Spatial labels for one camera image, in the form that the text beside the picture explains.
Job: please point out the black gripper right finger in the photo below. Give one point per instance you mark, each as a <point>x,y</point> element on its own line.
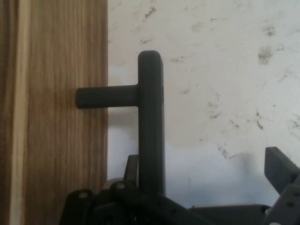
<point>288,185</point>

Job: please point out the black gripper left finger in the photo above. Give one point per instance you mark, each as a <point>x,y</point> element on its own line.
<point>105,206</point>

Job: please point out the brown wooden drawer cabinet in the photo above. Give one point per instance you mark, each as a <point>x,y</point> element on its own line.
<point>7,105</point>

